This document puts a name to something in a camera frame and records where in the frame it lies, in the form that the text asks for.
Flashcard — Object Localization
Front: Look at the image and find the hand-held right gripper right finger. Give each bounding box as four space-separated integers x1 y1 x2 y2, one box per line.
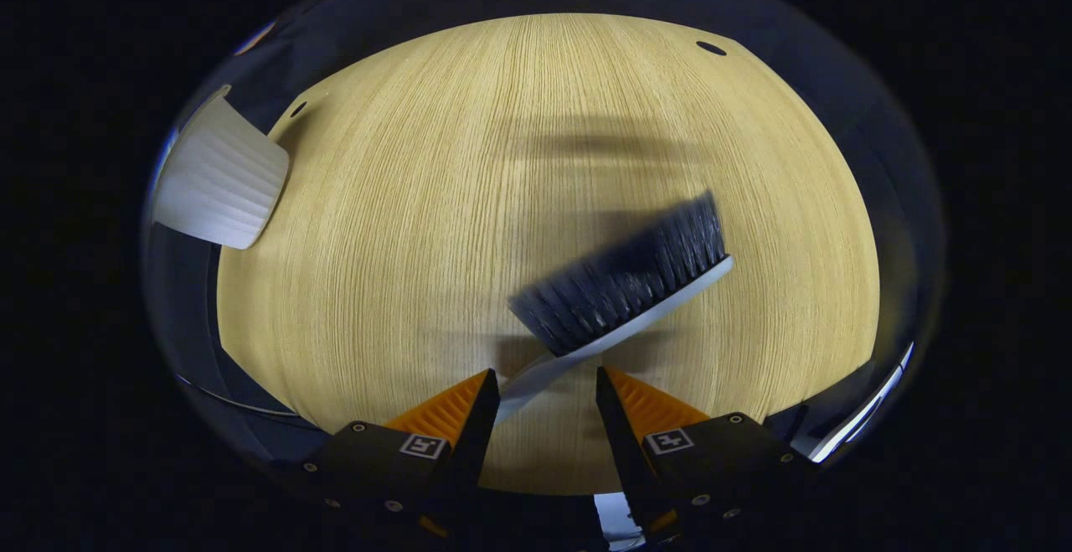
595 364 820 544

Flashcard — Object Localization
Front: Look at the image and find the small grey broom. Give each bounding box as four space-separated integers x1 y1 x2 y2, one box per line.
494 191 735 424

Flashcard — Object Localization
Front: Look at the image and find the wooden desktop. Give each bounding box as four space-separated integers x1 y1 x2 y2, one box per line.
216 13 881 496

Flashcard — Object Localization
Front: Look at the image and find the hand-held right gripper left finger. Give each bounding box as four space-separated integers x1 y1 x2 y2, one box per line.
300 368 503 546

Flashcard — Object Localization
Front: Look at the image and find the white ribbed garbage bin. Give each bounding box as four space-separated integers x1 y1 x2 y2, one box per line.
153 85 291 250

